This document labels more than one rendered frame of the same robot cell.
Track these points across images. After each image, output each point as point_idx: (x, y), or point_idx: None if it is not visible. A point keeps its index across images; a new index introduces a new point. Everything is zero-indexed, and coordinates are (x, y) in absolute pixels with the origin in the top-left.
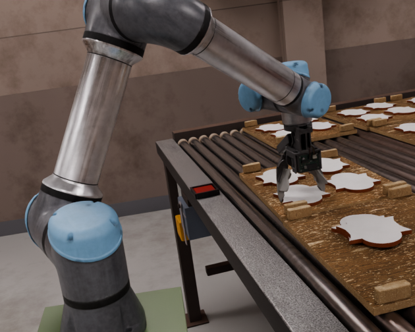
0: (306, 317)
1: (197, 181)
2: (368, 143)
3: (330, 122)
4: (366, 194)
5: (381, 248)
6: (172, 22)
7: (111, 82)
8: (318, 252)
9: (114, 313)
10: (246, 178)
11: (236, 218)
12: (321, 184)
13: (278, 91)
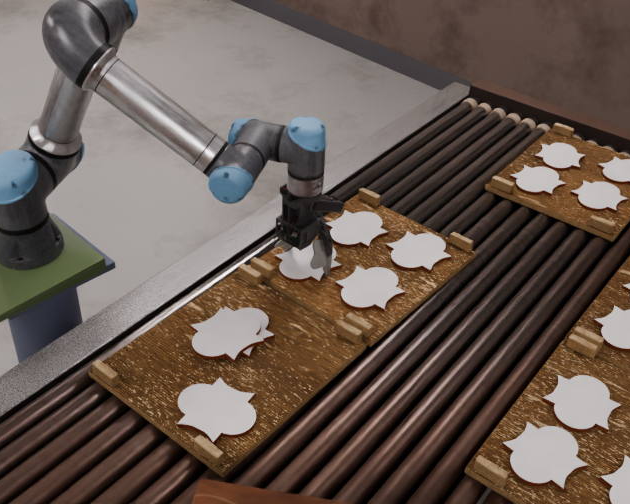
0: (77, 341)
1: (332, 172)
2: (572, 265)
3: None
4: (340, 309)
5: None
6: (56, 62)
7: None
8: (174, 314)
9: (9, 242)
10: (344, 205)
11: (245, 238)
12: (325, 266)
13: (182, 157)
